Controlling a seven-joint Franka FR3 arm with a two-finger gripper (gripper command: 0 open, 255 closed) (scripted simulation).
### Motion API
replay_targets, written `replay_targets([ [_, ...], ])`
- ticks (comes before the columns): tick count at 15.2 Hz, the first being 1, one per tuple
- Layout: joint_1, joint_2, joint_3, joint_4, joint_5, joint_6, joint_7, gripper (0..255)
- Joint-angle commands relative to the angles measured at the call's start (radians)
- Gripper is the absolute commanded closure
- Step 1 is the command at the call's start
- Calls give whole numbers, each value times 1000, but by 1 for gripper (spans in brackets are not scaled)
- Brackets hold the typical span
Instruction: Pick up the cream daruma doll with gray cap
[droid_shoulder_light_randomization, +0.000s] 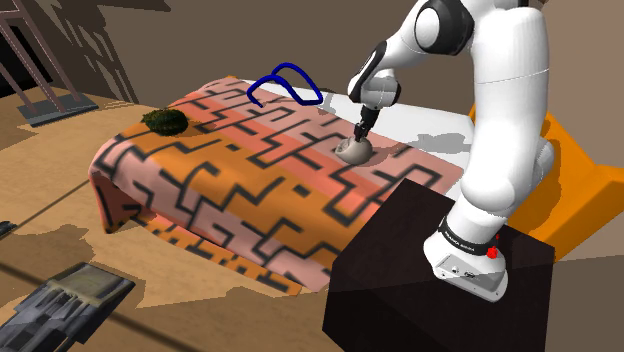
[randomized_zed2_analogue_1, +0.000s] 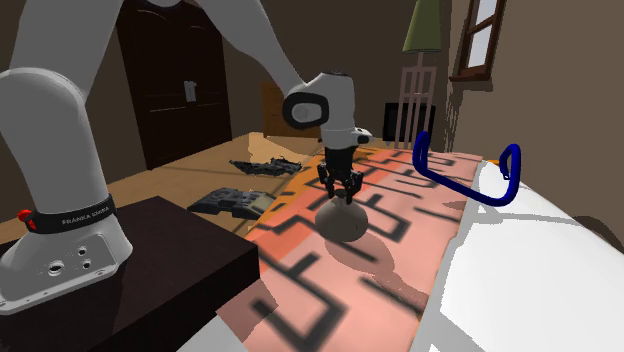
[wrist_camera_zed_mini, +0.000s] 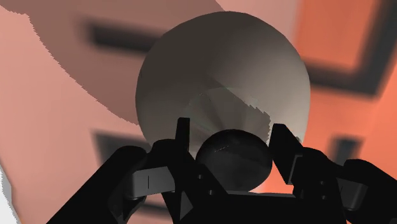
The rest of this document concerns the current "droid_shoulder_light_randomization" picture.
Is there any bed with patterned orange blanket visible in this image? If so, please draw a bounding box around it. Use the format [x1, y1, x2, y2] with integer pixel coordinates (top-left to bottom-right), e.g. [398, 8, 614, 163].
[88, 75, 624, 297]

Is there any beige round shell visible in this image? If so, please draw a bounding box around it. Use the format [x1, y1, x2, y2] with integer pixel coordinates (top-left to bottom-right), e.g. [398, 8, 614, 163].
[334, 136, 372, 165]

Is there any brown metal frame rack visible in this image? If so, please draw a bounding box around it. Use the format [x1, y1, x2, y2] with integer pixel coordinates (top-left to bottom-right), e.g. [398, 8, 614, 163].
[0, 0, 100, 129]

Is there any dark green spiky ball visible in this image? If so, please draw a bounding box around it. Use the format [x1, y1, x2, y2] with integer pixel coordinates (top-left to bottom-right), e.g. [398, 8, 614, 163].
[141, 108, 189, 137]

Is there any dark robot stand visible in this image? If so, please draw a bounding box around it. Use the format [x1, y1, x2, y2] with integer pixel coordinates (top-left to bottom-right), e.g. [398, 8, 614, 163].
[322, 177, 556, 352]

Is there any blue curved headband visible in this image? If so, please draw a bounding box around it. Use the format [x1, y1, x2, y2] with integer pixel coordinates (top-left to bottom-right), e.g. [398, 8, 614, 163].
[246, 62, 324, 109]

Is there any grey flat device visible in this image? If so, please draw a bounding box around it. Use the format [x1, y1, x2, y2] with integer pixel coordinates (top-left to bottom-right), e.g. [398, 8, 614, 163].
[0, 262, 137, 352]

